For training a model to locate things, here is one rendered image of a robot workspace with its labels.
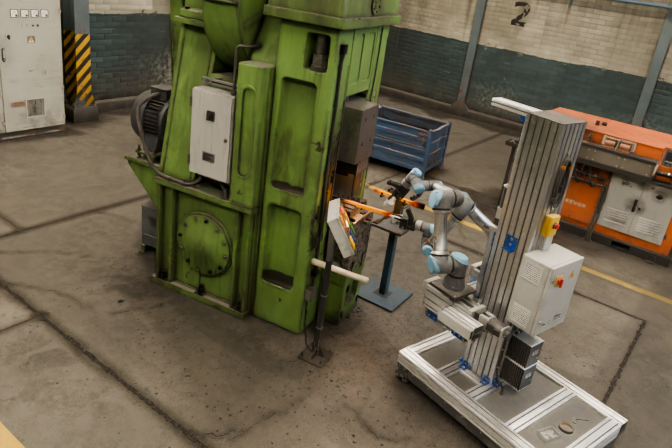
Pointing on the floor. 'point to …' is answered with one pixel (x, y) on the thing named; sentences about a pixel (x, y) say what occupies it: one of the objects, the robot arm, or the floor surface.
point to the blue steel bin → (410, 139)
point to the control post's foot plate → (316, 356)
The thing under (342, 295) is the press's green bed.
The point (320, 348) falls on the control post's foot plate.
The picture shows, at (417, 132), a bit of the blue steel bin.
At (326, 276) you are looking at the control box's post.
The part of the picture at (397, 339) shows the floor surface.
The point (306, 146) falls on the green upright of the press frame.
